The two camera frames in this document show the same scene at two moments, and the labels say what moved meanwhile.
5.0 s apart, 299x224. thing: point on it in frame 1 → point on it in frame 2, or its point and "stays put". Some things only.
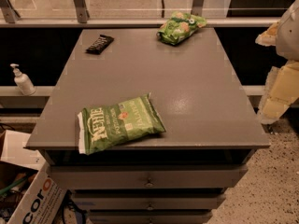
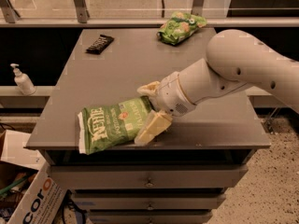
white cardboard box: [41, 199] stays put
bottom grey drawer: [149, 217] stays put
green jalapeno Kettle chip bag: [103, 127] stays put
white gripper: [289, 35] → [170, 94]
